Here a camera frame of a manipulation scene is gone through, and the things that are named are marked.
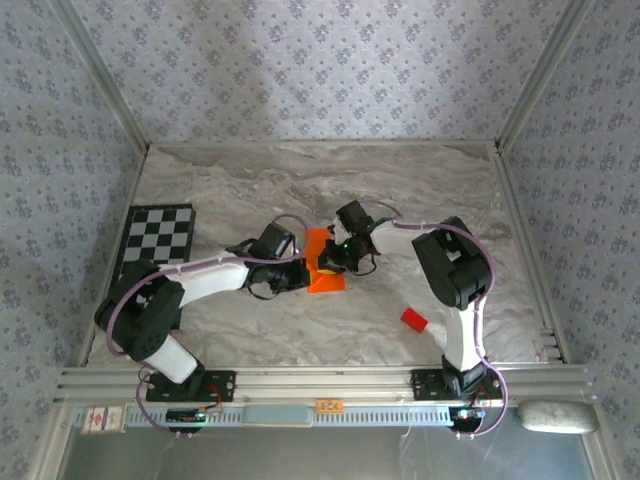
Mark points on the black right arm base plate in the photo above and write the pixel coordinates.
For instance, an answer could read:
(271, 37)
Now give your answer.
(425, 385)

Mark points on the aluminium side rail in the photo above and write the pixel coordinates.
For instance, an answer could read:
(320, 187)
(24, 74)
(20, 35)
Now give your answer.
(514, 210)

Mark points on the grey oval stone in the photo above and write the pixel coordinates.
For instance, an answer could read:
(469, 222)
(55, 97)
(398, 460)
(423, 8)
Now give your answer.
(555, 416)

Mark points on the small orange label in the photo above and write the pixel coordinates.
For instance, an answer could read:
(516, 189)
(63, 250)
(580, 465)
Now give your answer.
(330, 405)

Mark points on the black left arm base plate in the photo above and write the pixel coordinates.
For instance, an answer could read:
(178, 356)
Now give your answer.
(225, 385)

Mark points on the red white printed card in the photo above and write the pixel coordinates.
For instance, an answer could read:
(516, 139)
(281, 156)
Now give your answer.
(102, 419)

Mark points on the orange paper sheet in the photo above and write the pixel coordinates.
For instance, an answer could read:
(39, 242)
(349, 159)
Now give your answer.
(325, 285)

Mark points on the small red block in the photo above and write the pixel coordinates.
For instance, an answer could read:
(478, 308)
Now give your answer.
(414, 320)

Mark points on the black grey chessboard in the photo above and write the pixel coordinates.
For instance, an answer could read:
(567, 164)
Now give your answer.
(160, 230)

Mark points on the aluminium frame post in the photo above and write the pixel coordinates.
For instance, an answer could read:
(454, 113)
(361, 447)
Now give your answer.
(540, 75)
(104, 75)

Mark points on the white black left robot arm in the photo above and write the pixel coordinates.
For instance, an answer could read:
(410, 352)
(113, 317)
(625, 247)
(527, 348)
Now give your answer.
(210, 277)

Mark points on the light blue pad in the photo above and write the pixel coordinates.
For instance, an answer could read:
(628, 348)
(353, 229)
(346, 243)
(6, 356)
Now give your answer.
(277, 415)

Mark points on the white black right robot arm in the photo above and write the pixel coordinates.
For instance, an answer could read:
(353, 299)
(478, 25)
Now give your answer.
(462, 340)

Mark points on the aluminium mounting rail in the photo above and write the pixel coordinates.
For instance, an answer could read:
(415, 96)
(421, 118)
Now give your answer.
(320, 385)

